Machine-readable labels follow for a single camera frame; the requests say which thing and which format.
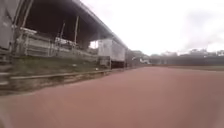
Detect grass field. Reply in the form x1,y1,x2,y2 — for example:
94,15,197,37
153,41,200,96
159,64,224,72

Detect white shelter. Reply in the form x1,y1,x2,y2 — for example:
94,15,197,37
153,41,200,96
97,38,127,70

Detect row of trees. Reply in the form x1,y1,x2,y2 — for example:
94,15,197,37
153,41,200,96
128,48,224,60

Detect grass strip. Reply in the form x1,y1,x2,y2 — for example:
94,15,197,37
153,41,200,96
0,54,113,96

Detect concrete kerb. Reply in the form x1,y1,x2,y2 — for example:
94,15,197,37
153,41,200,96
0,68,113,83

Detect dark fence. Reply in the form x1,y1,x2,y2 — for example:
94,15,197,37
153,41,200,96
149,55,224,67

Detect grandstand building with roof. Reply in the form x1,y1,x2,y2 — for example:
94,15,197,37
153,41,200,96
0,0,130,68

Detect red running track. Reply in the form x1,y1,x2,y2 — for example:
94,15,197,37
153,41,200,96
0,65,224,128

